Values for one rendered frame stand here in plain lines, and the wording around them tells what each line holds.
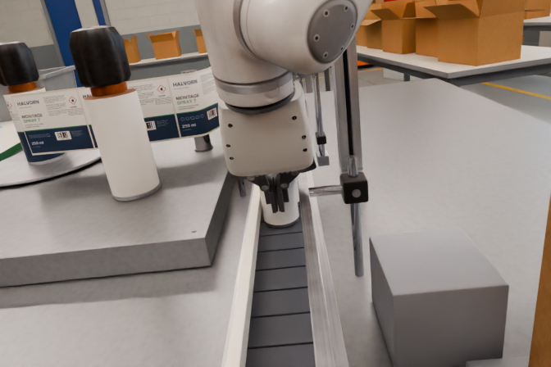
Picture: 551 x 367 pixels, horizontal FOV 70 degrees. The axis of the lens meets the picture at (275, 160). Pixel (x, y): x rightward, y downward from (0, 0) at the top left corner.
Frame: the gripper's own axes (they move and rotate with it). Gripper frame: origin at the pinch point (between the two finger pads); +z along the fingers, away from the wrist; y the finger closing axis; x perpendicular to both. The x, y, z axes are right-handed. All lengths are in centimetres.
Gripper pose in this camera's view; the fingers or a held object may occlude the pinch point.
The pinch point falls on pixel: (276, 194)
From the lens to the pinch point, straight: 50.6
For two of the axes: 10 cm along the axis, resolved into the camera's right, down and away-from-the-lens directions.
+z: 1.2, 7.6, 6.4
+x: 0.3, 6.4, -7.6
